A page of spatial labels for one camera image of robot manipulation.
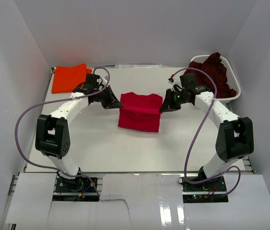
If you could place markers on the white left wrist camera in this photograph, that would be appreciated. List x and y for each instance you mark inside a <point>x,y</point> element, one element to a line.
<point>105,79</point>

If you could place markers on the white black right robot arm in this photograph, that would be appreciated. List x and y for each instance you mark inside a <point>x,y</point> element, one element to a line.
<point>235,138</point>

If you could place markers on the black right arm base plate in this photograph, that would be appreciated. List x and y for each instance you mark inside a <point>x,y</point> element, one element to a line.
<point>213,191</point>

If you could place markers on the dark maroon t shirt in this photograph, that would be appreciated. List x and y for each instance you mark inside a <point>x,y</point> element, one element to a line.
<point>217,71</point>

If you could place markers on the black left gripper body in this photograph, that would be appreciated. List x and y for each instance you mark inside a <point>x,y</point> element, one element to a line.
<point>99,96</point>

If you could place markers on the orange folded t shirt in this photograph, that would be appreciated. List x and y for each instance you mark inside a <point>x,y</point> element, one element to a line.
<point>67,78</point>

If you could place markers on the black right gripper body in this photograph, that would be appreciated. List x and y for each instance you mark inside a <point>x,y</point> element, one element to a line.
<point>181,98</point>

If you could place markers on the bright red t shirt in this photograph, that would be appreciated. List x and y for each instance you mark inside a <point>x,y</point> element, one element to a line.
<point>140,112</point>

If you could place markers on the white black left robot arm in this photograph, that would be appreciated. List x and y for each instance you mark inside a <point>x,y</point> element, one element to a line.
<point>52,131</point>

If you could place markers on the white plastic laundry basket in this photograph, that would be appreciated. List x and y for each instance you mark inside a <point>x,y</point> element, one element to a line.
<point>231,78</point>

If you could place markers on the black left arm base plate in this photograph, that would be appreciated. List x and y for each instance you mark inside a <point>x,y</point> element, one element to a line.
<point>78,190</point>

